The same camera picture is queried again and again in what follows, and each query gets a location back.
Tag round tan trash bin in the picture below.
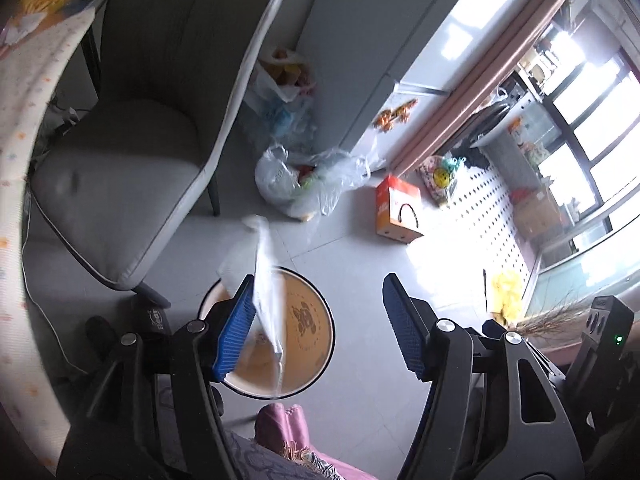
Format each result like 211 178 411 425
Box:
224 266 335 400

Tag black shoe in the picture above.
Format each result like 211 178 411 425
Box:
131 295 172 339

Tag grey refrigerator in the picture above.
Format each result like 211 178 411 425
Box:
294 0 490 162

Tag orange cardboard carry box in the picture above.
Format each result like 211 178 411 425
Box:
375 174 424 244

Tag orange fridge magnets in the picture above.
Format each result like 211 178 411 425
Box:
373 99 418 132

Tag straw broom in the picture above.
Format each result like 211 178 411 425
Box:
508 301 590 340

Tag pink door frame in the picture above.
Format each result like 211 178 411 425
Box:
387 0 565 177

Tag clear plastic bag with trash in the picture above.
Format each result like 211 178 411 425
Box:
254 144 371 221

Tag grey upholstered chair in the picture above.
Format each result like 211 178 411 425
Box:
30 0 283 307

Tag white plastic wrapper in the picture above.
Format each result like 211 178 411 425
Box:
218 214 286 399

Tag white plastic bag by wall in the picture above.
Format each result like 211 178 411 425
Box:
239 48 317 153

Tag pink slipper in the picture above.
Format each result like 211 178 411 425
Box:
255 403 316 458

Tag colourful toy with smiley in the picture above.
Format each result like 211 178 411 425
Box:
418 155 465 206

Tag dotted white tablecloth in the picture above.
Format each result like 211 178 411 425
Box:
1 6 96 472

